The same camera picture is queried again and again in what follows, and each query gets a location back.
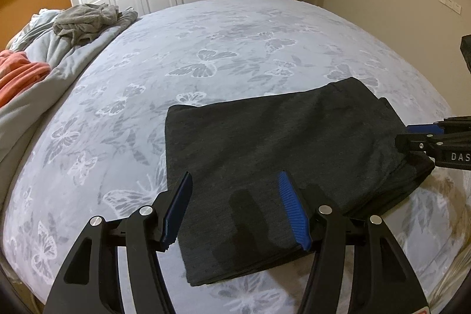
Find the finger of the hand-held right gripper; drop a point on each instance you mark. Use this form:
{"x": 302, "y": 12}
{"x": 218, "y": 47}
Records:
{"x": 423, "y": 129}
{"x": 415, "y": 143}

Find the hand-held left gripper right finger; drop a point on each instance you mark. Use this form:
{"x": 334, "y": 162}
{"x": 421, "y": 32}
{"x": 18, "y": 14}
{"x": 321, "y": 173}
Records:
{"x": 294, "y": 211}

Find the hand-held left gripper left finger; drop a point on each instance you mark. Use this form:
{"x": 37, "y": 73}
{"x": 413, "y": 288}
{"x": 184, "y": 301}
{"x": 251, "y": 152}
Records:
{"x": 176, "y": 211}

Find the dark grey pants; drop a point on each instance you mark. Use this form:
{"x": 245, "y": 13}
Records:
{"x": 276, "y": 152}

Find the bed with butterfly sheet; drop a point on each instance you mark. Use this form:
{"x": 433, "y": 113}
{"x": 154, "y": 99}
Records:
{"x": 220, "y": 41}

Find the light blue duvet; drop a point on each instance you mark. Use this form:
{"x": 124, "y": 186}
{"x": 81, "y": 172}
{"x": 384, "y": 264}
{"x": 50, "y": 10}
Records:
{"x": 55, "y": 53}

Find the coral blanket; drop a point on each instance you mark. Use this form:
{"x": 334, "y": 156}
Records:
{"x": 18, "y": 75}

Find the crumpled grey garment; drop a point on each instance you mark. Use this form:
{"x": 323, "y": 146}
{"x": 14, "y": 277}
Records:
{"x": 84, "y": 23}

